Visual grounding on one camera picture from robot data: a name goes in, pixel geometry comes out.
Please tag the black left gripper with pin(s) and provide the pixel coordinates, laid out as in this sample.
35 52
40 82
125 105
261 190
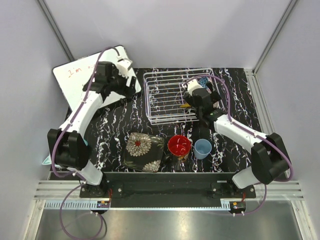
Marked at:
126 91

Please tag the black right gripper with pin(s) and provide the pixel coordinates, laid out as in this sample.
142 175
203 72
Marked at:
214 96

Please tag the yellow round plate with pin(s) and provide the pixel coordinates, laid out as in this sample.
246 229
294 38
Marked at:
186 105

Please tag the blue patterned bowl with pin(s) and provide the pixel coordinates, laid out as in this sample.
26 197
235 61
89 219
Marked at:
203 81

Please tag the white wire dish rack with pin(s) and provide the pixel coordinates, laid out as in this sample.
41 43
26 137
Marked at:
164 95

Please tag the black floral square plate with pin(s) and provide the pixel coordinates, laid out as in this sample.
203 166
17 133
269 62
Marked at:
143 152

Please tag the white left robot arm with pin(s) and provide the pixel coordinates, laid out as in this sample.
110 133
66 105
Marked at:
67 146

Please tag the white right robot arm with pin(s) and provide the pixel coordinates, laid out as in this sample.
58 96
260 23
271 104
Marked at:
269 157

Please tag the light blue plastic cup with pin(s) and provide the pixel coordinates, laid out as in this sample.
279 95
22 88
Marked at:
202 148

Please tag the red bowl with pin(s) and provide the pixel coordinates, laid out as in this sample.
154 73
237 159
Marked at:
179 146

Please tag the white whiteboard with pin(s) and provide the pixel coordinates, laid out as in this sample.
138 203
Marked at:
73 78

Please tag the teal cat ear headphones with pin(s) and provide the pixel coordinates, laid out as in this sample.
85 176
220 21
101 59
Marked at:
47 161

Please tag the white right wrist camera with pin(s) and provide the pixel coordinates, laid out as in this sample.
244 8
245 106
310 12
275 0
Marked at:
192 85

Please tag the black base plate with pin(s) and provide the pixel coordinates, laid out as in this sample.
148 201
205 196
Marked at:
166 190

